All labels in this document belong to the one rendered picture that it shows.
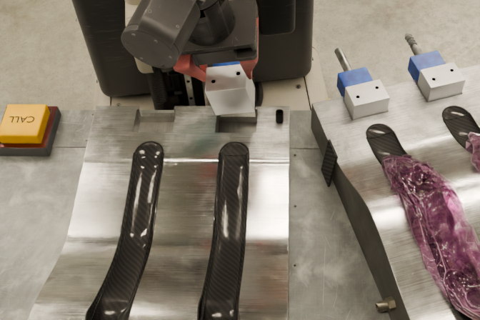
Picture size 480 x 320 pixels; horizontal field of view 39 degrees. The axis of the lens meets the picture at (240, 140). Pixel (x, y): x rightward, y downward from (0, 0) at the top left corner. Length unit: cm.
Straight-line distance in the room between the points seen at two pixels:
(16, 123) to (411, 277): 58
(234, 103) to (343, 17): 156
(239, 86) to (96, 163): 21
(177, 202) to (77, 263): 14
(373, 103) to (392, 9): 150
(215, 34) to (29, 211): 39
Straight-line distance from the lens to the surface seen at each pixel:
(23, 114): 102
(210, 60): 74
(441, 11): 242
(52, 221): 94
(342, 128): 91
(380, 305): 79
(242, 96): 80
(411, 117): 93
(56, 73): 229
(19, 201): 97
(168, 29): 61
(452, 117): 95
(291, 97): 171
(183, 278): 73
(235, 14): 75
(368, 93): 92
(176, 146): 85
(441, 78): 95
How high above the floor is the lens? 156
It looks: 52 degrees down
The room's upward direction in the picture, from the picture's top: 5 degrees counter-clockwise
